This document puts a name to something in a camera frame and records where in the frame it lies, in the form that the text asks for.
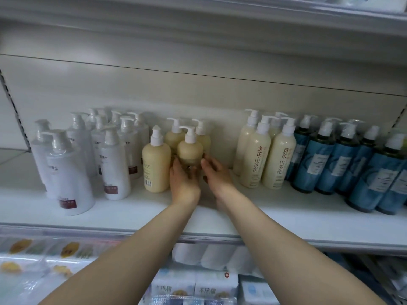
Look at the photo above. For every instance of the person's right hand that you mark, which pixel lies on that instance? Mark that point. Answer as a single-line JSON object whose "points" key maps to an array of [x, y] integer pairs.
{"points": [[221, 181]]}

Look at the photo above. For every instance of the person's left hand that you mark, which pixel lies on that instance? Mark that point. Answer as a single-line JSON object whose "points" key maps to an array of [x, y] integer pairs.
{"points": [[184, 188]]}

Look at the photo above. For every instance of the person's right thumb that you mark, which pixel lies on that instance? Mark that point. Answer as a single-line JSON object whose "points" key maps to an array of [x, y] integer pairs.
{"points": [[208, 182]]}

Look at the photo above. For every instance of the person's left fingers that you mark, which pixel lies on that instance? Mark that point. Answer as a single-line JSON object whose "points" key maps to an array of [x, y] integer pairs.
{"points": [[175, 168]]}

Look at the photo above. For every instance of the round cream pump bottle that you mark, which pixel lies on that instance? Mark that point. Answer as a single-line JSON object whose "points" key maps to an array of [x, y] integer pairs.
{"points": [[189, 150], [173, 138], [155, 165], [203, 138]]}

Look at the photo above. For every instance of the person's right forearm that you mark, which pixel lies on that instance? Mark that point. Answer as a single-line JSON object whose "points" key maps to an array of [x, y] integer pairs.
{"points": [[286, 257]]}

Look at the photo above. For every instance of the person's left forearm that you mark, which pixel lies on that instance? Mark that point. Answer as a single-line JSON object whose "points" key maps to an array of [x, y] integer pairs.
{"points": [[127, 260]]}

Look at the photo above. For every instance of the tall cream labelled pump bottle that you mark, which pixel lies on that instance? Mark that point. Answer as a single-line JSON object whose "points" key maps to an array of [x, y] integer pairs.
{"points": [[243, 146], [279, 165], [256, 161], [275, 128]]}

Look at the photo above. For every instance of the pack of white paper rolls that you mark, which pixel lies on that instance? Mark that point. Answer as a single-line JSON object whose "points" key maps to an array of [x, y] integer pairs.
{"points": [[216, 255]]}

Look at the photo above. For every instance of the white metal shelf board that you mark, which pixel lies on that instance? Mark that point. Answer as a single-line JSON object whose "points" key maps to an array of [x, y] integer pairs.
{"points": [[302, 219]]}

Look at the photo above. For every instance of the group of white pump bottles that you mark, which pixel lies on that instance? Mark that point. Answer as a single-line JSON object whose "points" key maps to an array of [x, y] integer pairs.
{"points": [[70, 174]]}

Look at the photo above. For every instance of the white tissue pack blue print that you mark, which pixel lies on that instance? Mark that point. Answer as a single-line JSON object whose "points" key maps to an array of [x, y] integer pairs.
{"points": [[259, 292]]}

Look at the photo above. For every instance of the group of blue pump bottles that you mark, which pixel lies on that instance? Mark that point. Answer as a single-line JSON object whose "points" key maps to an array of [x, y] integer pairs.
{"points": [[330, 161]]}

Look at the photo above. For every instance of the white overhead shelf board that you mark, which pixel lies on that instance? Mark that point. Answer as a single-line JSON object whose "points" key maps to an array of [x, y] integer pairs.
{"points": [[190, 12]]}

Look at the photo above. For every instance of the stack of clear plastic packets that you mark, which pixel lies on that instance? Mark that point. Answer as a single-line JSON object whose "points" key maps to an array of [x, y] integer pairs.
{"points": [[35, 260]]}

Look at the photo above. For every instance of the slotted metal shelf upright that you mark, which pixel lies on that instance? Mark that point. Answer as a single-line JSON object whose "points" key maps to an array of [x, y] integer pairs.
{"points": [[401, 115], [14, 111]]}

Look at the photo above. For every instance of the white packets on overhead shelf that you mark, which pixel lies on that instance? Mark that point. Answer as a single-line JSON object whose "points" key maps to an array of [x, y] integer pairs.
{"points": [[359, 2]]}

